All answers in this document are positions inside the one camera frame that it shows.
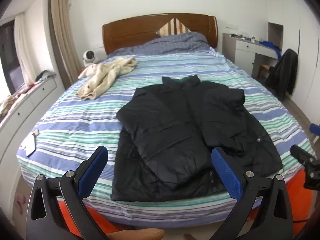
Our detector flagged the blue cloth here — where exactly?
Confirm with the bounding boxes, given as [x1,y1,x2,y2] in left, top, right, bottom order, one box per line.
[259,40,283,59]

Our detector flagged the white drawer cabinet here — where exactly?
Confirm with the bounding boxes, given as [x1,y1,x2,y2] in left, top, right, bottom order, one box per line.
[0,75,65,175]

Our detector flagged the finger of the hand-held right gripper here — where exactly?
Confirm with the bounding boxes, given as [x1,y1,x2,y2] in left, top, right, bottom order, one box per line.
[290,145,316,166]

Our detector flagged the white wardrobe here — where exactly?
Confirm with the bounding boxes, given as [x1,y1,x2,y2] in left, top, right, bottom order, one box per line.
[282,5,320,120]

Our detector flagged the grey clothes pile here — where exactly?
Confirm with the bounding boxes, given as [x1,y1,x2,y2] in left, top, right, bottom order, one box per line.
[35,70,57,82]

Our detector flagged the white card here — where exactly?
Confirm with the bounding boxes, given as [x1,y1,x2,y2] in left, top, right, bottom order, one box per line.
[21,134,37,157]

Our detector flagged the white sheer curtain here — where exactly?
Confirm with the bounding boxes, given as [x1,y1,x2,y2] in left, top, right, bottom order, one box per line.
[14,12,33,85]

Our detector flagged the beige curtain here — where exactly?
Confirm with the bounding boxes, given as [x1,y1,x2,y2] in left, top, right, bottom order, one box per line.
[49,0,82,88]

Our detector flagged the striped pillow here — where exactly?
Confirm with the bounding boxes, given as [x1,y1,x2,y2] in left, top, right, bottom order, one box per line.
[156,17,192,37]

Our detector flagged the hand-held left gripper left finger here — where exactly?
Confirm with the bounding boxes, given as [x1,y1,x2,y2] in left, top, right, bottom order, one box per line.
[26,145,109,240]

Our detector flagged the dark window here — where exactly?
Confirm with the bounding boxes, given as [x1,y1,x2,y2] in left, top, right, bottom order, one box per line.
[0,20,25,95]

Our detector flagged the group of small desk items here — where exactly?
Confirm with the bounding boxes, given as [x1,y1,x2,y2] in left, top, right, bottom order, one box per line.
[230,31,257,43]

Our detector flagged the dark jacket on chair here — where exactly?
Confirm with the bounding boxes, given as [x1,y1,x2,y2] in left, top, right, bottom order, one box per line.
[265,49,298,100]

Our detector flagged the pink slippers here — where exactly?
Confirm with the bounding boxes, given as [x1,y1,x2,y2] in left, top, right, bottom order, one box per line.
[14,192,27,215]

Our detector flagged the blue object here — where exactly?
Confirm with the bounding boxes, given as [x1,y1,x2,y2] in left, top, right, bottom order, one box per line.
[309,123,320,143]

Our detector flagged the white round fan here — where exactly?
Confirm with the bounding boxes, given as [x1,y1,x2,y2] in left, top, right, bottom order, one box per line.
[82,50,98,67]

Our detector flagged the beige cloth pile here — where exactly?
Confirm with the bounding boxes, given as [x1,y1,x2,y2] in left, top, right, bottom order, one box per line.
[0,94,28,120]

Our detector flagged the orange fleece robe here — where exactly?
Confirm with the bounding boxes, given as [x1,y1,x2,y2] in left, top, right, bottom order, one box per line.
[56,172,320,240]

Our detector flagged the black puffer jacket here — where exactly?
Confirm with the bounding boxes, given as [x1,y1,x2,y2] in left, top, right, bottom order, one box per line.
[111,75,284,203]

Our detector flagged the white desk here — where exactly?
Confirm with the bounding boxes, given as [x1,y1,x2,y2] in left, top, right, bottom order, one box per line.
[222,32,283,77]

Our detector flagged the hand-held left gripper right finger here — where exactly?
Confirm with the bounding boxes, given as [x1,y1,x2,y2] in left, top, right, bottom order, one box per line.
[211,147,293,240]

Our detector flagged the wooden bed footboard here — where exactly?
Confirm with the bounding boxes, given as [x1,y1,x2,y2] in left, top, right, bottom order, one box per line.
[106,227,165,240]

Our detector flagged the wooden chair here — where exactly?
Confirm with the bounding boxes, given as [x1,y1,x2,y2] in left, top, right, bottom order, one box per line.
[259,64,273,80]

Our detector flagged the bed with striped cover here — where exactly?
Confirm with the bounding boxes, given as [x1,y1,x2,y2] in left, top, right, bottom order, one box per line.
[16,47,317,230]

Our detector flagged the beige fleece garment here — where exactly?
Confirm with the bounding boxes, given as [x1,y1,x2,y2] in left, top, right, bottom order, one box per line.
[76,57,137,101]

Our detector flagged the wooden headboard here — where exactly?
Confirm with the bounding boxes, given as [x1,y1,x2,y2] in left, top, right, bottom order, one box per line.
[102,13,218,55]

